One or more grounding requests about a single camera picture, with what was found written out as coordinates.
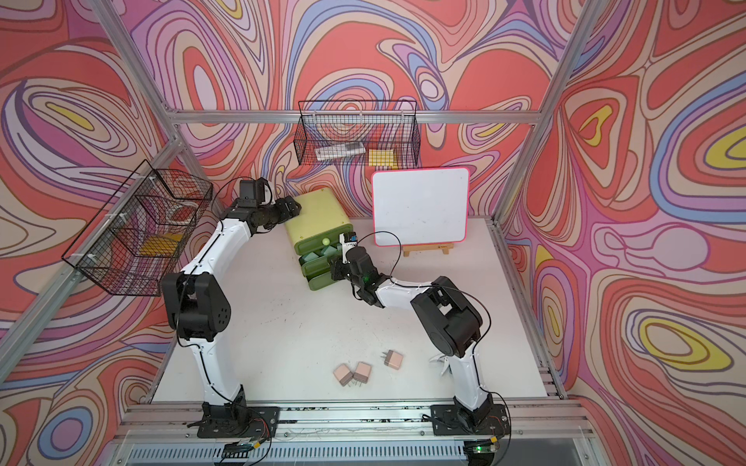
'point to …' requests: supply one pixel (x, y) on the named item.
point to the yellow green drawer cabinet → (315, 223)
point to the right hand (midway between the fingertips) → (331, 265)
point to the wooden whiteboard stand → (445, 248)
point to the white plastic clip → (445, 360)
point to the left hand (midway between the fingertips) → (294, 210)
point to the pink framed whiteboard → (421, 206)
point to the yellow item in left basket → (160, 245)
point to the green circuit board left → (238, 449)
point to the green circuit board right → (481, 449)
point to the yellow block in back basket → (384, 157)
